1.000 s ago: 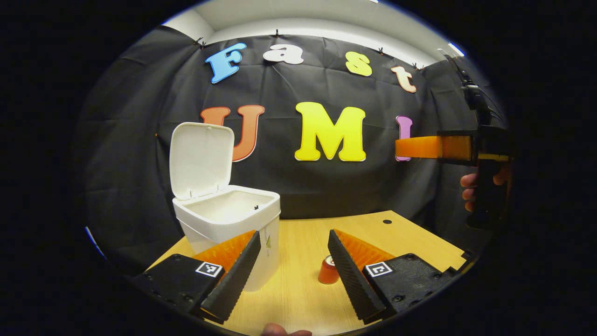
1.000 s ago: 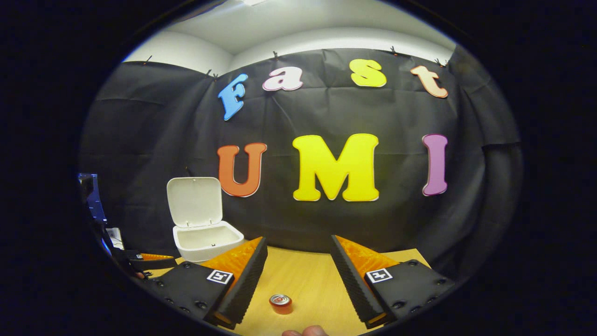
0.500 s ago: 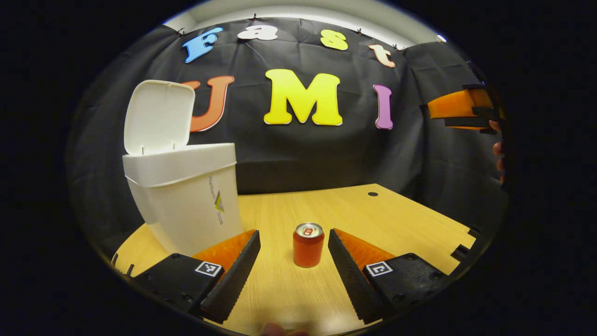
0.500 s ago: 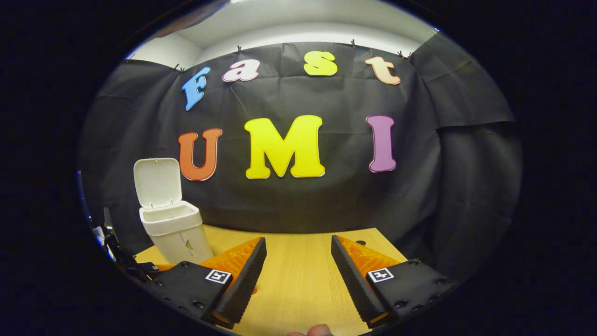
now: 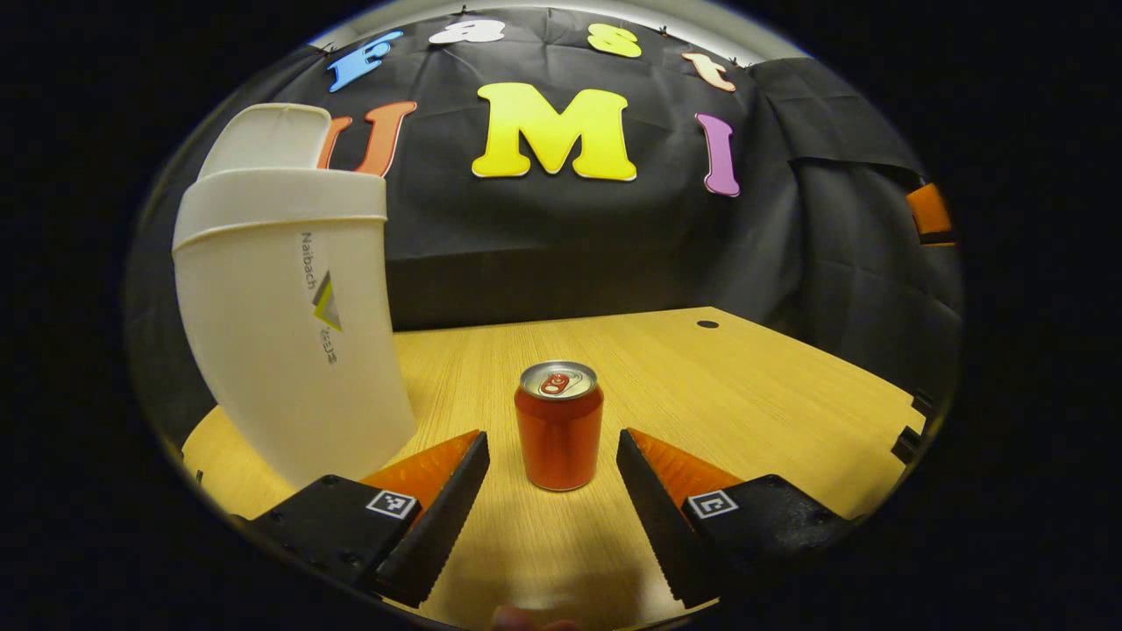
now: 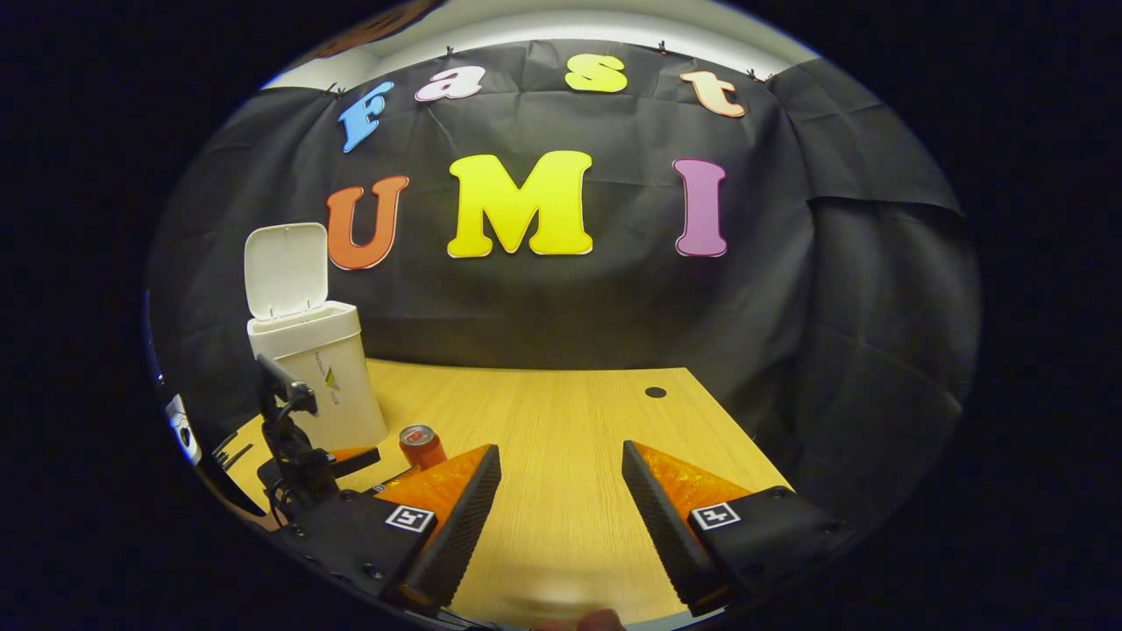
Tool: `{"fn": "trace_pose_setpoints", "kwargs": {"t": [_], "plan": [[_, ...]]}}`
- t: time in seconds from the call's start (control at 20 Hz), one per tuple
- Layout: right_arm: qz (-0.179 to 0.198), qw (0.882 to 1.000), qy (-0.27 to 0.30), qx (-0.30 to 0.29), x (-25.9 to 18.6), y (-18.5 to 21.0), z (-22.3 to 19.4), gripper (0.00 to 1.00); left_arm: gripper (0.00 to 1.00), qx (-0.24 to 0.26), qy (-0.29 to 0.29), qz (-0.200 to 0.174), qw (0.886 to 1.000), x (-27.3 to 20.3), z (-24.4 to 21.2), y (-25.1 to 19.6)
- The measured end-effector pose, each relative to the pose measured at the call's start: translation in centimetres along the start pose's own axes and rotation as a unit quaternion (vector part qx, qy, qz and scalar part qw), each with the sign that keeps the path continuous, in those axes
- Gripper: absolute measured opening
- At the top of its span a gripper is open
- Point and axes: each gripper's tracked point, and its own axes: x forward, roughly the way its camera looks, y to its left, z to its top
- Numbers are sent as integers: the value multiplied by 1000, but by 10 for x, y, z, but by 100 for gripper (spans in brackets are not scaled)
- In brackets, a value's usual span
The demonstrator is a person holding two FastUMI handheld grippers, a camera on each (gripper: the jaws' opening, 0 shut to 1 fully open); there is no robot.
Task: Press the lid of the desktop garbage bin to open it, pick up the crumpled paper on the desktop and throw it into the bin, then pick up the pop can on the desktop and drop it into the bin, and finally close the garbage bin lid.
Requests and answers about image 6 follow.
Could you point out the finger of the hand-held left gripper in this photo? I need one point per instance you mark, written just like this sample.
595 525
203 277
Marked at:
355 454

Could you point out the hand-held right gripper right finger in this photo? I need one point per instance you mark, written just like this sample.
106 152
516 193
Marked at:
666 535

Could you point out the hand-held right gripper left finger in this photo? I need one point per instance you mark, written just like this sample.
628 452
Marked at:
460 535

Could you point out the red pop can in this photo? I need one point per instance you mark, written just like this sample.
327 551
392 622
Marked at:
425 451

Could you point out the white desktop garbage bin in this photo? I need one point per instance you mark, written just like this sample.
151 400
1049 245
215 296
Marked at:
324 368

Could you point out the wooden desktop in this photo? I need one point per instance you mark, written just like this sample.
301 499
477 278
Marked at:
570 438

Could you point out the black backdrop cloth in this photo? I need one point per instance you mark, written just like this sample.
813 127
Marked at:
614 298

